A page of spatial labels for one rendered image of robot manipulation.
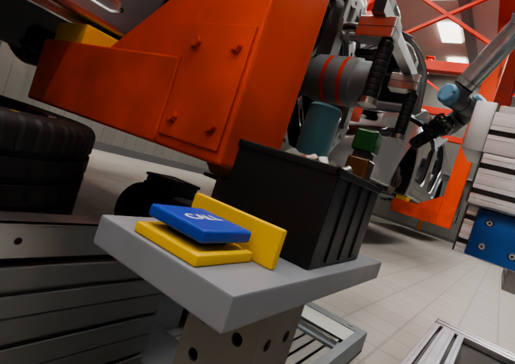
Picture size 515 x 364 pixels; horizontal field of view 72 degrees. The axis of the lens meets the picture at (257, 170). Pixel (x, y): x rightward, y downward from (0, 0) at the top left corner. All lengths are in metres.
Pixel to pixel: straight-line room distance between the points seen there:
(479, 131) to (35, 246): 0.71
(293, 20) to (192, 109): 0.22
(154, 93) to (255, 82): 0.21
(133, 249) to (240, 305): 0.11
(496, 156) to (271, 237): 0.48
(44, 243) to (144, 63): 0.38
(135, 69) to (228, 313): 0.57
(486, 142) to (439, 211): 3.93
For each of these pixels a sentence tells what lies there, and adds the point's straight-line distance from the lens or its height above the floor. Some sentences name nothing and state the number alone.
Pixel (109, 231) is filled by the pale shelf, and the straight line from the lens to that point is 0.36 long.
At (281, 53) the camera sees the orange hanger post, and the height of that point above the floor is 0.73.
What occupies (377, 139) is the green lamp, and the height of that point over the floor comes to 0.65.
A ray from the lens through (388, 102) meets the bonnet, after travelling 4.75.
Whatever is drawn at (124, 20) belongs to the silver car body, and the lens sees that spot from 1.03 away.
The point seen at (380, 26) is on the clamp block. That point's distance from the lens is 0.91.
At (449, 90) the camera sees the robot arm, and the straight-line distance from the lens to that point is 1.51.
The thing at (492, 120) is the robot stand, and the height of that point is 0.74.
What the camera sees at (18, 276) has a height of 0.33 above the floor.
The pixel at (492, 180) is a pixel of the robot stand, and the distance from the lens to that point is 0.72.
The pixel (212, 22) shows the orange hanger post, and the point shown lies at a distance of 0.65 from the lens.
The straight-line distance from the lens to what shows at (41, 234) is 0.51.
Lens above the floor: 0.54
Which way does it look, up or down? 1 degrees down
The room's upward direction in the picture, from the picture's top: 18 degrees clockwise
